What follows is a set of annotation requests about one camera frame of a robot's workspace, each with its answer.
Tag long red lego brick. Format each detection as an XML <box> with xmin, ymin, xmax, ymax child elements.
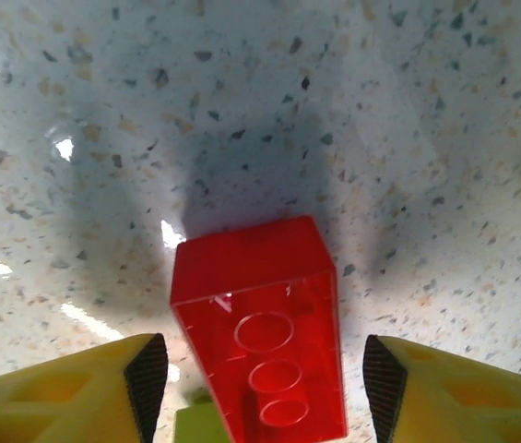
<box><xmin>170</xmin><ymin>215</ymin><xmax>349</xmax><ymax>442</ymax></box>

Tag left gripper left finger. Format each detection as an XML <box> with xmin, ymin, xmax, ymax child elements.
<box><xmin>0</xmin><ymin>332</ymin><xmax>169</xmax><ymax>443</ymax></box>

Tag small green lego brick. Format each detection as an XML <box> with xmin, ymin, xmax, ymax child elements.
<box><xmin>174</xmin><ymin>399</ymin><xmax>231</xmax><ymax>443</ymax></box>

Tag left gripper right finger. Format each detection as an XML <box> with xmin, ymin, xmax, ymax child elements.
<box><xmin>363</xmin><ymin>334</ymin><xmax>521</xmax><ymax>443</ymax></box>

